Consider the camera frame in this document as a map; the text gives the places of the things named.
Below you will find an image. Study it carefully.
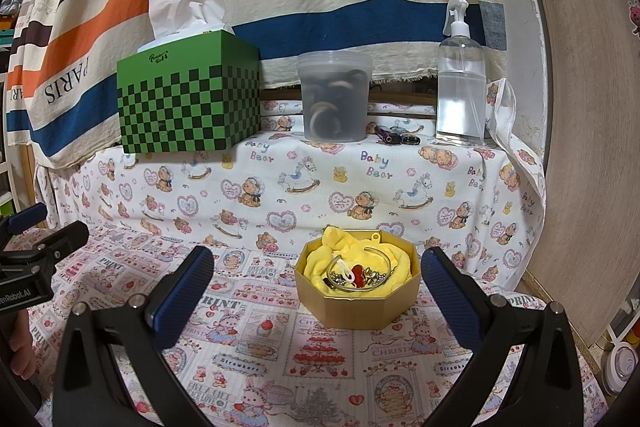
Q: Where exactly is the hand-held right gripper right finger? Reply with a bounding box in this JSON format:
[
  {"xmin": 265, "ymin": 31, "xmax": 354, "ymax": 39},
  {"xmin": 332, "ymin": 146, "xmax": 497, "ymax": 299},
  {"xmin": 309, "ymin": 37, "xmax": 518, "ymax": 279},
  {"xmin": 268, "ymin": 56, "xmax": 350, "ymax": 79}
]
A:
[{"xmin": 420, "ymin": 248, "xmax": 586, "ymax": 427}]

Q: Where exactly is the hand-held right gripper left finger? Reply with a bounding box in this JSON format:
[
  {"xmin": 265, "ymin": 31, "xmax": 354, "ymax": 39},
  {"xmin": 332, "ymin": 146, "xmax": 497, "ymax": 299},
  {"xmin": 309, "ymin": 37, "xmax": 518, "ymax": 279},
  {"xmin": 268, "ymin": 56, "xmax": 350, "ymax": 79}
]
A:
[{"xmin": 52, "ymin": 246, "xmax": 217, "ymax": 427}]

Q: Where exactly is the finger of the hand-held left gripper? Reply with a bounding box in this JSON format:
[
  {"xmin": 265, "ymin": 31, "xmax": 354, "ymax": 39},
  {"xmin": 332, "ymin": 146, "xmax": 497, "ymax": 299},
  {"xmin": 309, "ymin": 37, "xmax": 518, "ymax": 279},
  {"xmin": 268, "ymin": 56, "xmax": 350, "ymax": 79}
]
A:
[
  {"xmin": 0, "ymin": 221, "xmax": 90, "ymax": 265},
  {"xmin": 6, "ymin": 203, "xmax": 47, "ymax": 234}
]

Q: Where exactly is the silver bangle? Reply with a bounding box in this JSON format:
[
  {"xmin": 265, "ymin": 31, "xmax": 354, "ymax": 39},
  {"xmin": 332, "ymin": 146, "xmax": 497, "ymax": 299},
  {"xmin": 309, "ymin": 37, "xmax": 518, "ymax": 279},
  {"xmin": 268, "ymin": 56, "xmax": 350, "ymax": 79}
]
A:
[{"xmin": 327, "ymin": 247, "xmax": 393, "ymax": 292}]

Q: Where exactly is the gold octagonal box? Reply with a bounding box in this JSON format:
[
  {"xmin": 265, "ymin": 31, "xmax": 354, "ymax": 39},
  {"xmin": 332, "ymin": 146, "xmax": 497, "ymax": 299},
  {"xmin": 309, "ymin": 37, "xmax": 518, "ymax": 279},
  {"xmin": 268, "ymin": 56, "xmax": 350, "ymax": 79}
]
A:
[{"xmin": 293, "ymin": 229, "xmax": 422, "ymax": 330}]

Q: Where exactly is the silver beaded chain bracelet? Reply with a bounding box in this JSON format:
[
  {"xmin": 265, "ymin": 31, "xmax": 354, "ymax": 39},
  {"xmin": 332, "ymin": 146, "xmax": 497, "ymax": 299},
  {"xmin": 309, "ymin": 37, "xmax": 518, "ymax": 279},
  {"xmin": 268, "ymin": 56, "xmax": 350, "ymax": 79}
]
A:
[{"xmin": 327, "ymin": 271, "xmax": 388, "ymax": 289}]

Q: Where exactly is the person's left hand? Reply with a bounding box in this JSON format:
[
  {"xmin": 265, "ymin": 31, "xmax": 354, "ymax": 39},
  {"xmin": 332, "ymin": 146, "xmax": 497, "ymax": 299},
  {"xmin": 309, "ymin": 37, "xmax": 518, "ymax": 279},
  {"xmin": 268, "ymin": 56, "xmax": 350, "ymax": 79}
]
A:
[{"xmin": 0, "ymin": 307, "xmax": 37, "ymax": 380}]

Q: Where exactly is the white shelf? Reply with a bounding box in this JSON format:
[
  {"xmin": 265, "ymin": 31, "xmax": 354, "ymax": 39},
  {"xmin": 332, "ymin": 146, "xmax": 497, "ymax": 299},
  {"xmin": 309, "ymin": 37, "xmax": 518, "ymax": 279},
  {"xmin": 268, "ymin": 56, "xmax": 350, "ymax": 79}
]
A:
[{"xmin": 0, "ymin": 142, "xmax": 36, "ymax": 218}]

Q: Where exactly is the strawberry printed pink cloth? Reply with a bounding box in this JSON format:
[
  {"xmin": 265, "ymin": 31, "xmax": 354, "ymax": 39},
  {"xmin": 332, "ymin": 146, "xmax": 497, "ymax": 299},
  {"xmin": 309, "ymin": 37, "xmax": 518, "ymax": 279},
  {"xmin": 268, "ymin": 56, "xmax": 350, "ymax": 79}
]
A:
[{"xmin": 25, "ymin": 227, "xmax": 611, "ymax": 427}]

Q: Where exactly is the yellow cloth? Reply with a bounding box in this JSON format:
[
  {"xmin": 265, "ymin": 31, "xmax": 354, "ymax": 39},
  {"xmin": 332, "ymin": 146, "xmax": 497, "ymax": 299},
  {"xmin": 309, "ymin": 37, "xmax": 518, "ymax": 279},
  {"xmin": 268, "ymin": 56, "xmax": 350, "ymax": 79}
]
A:
[{"xmin": 305, "ymin": 227, "xmax": 413, "ymax": 295}]

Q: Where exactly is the bear printed white cloth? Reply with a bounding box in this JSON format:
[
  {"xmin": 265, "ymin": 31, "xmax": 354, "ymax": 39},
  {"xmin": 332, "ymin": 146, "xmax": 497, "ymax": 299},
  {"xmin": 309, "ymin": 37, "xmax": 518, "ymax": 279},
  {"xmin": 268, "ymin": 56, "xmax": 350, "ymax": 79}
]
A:
[{"xmin": 35, "ymin": 77, "xmax": 548, "ymax": 268}]

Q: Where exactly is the purple lighter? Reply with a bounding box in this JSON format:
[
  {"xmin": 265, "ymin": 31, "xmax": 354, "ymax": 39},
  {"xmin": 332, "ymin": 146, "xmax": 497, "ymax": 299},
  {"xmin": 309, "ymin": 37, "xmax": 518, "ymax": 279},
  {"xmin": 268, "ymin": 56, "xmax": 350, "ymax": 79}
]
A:
[{"xmin": 372, "ymin": 124, "xmax": 401, "ymax": 144}]

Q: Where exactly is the green checkered tissue box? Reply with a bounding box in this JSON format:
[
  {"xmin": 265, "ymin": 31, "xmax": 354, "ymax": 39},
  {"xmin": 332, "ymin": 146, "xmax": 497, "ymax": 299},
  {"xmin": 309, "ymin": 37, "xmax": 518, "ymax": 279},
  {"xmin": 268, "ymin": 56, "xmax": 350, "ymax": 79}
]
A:
[{"xmin": 116, "ymin": 30, "xmax": 262, "ymax": 154}]

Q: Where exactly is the white round appliance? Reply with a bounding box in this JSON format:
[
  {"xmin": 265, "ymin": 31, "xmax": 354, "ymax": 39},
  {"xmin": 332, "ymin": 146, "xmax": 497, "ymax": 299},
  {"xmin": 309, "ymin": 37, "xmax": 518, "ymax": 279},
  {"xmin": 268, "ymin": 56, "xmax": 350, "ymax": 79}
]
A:
[{"xmin": 602, "ymin": 339, "xmax": 640, "ymax": 398}]

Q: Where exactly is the clear spray bottle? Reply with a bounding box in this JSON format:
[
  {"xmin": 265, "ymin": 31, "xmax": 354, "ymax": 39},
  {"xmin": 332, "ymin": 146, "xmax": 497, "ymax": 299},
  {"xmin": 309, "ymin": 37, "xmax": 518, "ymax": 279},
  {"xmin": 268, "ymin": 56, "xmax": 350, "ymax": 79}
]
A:
[{"xmin": 435, "ymin": 0, "xmax": 488, "ymax": 146}]

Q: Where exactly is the translucent plastic lidded container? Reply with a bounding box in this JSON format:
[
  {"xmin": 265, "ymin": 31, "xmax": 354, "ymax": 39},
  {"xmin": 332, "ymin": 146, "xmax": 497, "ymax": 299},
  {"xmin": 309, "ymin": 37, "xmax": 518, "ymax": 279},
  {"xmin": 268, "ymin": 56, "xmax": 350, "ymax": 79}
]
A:
[{"xmin": 297, "ymin": 51, "xmax": 375, "ymax": 142}]

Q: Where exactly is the white tissue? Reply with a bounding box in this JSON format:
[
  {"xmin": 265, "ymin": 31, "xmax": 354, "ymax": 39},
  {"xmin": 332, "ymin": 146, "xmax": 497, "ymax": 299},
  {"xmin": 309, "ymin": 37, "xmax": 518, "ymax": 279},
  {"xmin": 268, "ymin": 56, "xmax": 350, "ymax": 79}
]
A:
[{"xmin": 148, "ymin": 0, "xmax": 235, "ymax": 42}]

